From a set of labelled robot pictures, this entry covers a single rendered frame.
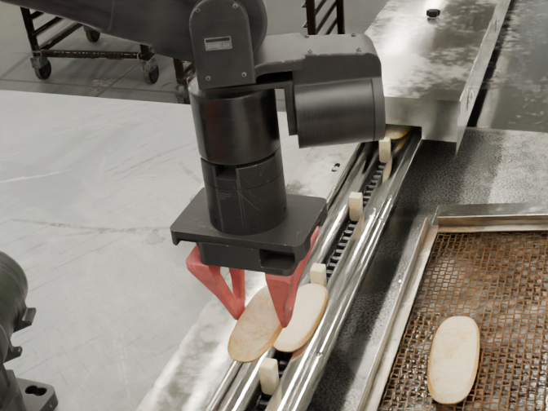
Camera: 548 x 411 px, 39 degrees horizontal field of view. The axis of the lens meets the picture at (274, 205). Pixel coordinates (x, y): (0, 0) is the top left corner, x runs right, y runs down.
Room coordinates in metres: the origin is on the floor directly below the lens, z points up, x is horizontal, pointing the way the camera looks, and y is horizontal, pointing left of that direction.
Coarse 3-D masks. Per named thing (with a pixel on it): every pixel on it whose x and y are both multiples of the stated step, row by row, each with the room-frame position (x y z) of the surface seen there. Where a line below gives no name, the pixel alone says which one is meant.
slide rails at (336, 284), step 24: (408, 144) 0.90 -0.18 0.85; (360, 168) 0.85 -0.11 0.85; (384, 168) 0.84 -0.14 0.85; (384, 192) 0.78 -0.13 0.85; (336, 216) 0.74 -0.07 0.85; (360, 216) 0.74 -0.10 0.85; (360, 240) 0.69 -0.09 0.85; (312, 264) 0.65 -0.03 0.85; (336, 288) 0.61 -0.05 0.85; (312, 336) 0.54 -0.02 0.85; (240, 384) 0.49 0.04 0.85; (288, 384) 0.49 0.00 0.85; (240, 408) 0.47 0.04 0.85
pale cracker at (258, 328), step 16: (256, 304) 0.49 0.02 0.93; (272, 304) 0.49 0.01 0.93; (240, 320) 0.48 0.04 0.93; (256, 320) 0.47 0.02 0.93; (272, 320) 0.47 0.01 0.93; (240, 336) 0.46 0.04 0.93; (256, 336) 0.46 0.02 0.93; (272, 336) 0.46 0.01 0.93; (240, 352) 0.44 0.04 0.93; (256, 352) 0.44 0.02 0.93
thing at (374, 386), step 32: (448, 224) 0.64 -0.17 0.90; (480, 224) 0.62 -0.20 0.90; (512, 224) 0.61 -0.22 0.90; (544, 224) 0.60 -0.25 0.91; (416, 256) 0.59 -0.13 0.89; (480, 256) 0.58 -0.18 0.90; (544, 256) 0.55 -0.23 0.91; (416, 288) 0.55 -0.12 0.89; (448, 288) 0.54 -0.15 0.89; (512, 288) 0.52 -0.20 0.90; (544, 288) 0.51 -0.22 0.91; (416, 320) 0.50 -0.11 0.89; (512, 320) 0.48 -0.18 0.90; (544, 320) 0.47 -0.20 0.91; (384, 352) 0.47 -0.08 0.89; (512, 352) 0.44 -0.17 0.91; (384, 384) 0.43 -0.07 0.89
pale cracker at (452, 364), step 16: (448, 320) 0.49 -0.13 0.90; (464, 320) 0.48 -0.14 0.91; (448, 336) 0.46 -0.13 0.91; (464, 336) 0.46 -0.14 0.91; (432, 352) 0.45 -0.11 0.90; (448, 352) 0.45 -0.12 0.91; (464, 352) 0.44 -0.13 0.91; (432, 368) 0.43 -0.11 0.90; (448, 368) 0.43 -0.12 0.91; (464, 368) 0.42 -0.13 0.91; (432, 384) 0.42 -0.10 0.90; (448, 384) 0.41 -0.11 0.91; (464, 384) 0.41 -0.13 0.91; (448, 400) 0.40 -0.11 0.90
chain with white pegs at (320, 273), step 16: (384, 144) 0.87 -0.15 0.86; (384, 160) 0.87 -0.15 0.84; (352, 192) 0.76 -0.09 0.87; (368, 192) 0.80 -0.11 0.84; (352, 208) 0.75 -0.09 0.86; (352, 224) 0.74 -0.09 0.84; (336, 256) 0.68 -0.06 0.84; (320, 272) 0.61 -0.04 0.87; (272, 368) 0.49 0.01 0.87; (272, 384) 0.49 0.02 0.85; (256, 400) 0.48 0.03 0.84
